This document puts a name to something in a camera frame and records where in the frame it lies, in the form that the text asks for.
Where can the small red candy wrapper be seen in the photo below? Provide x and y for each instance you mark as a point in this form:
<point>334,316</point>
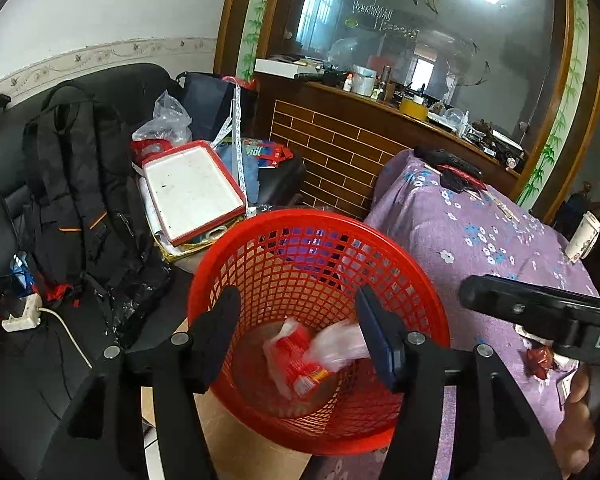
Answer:
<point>539,362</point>

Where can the purple floral tablecloth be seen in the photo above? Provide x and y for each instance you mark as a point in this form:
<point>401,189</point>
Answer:
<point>455,240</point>

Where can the wooden sticks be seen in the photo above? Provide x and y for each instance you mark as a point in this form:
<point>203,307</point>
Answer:
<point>502,206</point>

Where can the black and red tool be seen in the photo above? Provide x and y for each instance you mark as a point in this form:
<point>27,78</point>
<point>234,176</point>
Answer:
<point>445,160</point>

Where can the black backpack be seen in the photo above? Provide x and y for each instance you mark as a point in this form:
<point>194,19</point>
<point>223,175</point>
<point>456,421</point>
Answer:
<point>80,170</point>

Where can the etched glass panel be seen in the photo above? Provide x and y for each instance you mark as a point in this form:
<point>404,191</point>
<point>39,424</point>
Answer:
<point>430,10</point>

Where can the white perforated strip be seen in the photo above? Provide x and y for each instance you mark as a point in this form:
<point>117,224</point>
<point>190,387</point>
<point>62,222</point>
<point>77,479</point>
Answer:
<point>238,150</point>

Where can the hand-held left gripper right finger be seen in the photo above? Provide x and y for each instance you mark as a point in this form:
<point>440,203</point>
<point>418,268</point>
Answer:
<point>380,332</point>

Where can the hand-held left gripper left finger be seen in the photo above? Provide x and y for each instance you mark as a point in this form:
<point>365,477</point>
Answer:
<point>225,320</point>

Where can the person's right hand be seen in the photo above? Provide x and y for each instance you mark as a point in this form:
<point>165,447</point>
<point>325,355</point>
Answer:
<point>575,425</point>

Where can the wooden cabinet with brick pattern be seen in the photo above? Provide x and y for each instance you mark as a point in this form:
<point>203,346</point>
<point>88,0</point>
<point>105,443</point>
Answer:
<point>340,140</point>

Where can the white cartoon print cup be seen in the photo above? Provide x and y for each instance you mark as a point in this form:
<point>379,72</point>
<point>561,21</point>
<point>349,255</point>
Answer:
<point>584,237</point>

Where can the clear plastic bag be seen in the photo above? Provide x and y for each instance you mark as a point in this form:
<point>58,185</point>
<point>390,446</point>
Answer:
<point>165,120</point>

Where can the white tray with red rim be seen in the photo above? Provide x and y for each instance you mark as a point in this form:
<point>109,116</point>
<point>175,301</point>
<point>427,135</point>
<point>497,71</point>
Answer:
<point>190,190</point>

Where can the red plastic mesh basket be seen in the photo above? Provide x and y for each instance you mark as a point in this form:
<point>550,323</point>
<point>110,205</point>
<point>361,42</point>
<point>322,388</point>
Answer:
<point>300,240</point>

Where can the black leather sofa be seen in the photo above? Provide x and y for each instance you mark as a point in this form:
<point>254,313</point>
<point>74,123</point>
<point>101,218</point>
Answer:
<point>5,210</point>

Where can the red and white wrapper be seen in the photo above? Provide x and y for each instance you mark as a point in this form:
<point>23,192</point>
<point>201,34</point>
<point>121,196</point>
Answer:
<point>300,360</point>

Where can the blue and red packet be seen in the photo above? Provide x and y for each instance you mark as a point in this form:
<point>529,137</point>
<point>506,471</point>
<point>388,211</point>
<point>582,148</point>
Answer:
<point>260,152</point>

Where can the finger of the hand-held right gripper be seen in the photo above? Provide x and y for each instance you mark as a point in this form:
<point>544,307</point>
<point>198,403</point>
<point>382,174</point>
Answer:
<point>510,300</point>

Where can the dark blue shopping bag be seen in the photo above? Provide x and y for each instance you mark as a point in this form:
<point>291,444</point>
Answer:
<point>205,105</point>

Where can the flat white box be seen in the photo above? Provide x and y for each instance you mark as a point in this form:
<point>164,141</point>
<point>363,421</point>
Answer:
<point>280,66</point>

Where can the clear white plastic wrapper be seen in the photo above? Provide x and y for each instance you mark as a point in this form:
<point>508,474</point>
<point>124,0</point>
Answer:
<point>336,345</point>

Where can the white power strip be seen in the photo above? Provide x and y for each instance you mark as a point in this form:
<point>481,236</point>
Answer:
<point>22,317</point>

